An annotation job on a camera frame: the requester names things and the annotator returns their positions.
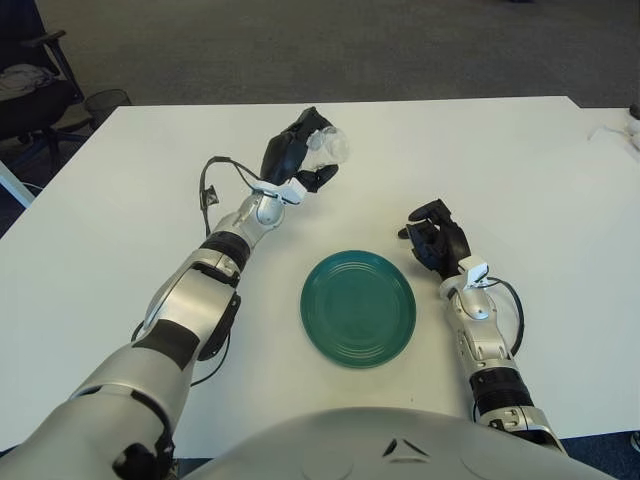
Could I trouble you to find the thin white cable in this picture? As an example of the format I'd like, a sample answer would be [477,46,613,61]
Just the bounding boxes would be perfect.
[587,124,629,142]

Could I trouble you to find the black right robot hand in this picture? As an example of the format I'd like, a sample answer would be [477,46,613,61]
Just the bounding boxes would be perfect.
[397,198,471,277]

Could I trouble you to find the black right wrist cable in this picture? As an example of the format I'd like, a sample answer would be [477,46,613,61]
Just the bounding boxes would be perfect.
[484,276,525,359]

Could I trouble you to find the silver robot torso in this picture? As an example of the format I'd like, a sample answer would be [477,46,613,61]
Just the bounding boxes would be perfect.
[184,407,616,480]

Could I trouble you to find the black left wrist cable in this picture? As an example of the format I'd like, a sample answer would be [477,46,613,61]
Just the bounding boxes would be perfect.
[199,155,264,236]

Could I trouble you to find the black wire mesh bin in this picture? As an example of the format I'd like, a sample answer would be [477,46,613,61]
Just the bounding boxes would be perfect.
[83,88,132,129]

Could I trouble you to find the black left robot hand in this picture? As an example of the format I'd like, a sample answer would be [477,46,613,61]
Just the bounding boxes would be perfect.
[259,106,339,195]

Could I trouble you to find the black office chair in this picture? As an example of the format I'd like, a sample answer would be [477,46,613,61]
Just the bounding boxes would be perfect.
[0,0,94,161]

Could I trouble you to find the white board edge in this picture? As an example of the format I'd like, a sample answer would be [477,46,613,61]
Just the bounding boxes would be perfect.
[0,162,36,207]

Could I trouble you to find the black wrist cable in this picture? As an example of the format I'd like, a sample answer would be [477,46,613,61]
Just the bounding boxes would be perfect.
[484,276,525,359]
[199,155,264,236]

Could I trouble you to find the grey cloth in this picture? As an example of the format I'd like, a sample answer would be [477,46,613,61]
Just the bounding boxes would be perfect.
[0,63,54,94]

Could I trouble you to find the green round plate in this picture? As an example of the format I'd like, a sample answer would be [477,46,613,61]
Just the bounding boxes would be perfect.
[300,250,418,371]

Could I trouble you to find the thin black upper arm cable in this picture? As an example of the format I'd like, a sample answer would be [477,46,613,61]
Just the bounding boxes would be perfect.
[187,334,234,387]

